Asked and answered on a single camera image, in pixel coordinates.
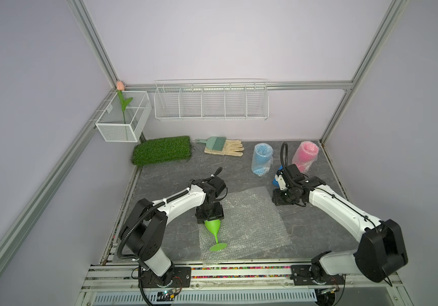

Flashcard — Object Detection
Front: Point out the beige cloth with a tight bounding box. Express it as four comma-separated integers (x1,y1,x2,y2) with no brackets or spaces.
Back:
204,140,244,157

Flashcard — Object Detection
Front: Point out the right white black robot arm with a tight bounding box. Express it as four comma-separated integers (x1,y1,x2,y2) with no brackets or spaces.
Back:
272,164,408,284

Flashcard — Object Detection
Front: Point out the bubble wrap sheet stack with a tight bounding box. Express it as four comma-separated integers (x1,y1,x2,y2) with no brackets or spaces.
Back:
198,187,292,265

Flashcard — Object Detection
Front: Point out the artificial pink tulip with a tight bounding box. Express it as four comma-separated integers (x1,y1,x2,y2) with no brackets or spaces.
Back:
116,81,133,124

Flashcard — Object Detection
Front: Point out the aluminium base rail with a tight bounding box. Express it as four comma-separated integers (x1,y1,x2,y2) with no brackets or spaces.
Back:
76,260,413,305

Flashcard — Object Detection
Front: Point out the small white wire basket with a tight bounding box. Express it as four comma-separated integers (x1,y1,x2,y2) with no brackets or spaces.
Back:
95,91,152,143

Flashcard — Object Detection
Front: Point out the green plastic wine glass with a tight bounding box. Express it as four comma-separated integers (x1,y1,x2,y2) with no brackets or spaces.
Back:
204,219,227,252

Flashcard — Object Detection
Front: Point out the long white wire shelf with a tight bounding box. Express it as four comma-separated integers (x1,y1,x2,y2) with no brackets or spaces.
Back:
154,79,269,121

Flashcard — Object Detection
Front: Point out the blue tape dispenser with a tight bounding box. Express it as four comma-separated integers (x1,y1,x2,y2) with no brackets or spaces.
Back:
272,167,285,190

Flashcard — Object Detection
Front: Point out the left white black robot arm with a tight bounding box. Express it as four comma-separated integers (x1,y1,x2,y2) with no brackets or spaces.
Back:
116,174,228,287

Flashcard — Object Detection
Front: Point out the green artificial grass mat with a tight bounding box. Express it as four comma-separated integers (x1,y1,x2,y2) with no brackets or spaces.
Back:
131,136,192,167

